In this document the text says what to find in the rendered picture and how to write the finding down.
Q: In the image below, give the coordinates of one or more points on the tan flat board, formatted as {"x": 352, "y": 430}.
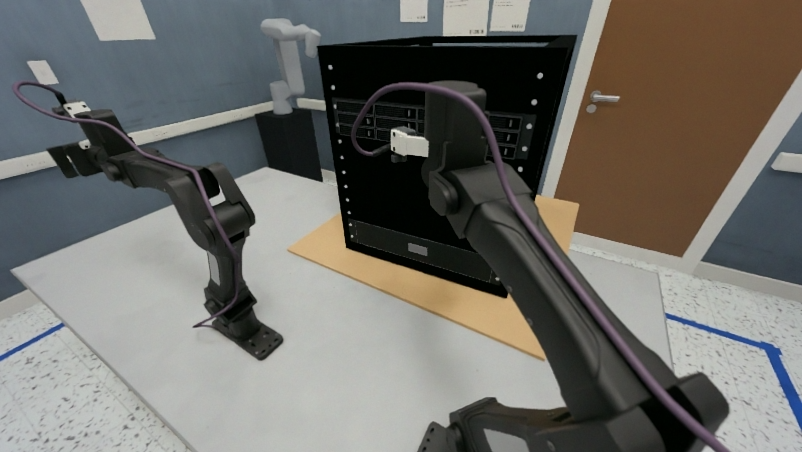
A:
{"x": 484, "y": 313}

